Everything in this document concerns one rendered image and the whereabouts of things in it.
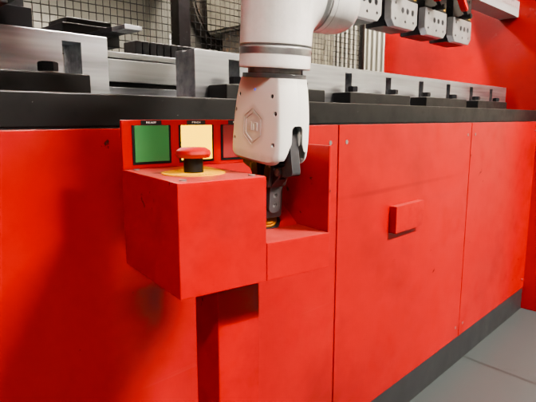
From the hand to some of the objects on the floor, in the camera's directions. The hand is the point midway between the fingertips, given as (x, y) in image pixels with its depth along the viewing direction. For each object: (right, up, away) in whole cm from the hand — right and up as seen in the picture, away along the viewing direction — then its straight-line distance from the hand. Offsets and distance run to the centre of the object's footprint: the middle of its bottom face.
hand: (267, 201), depth 62 cm
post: (-32, -52, +138) cm, 151 cm away
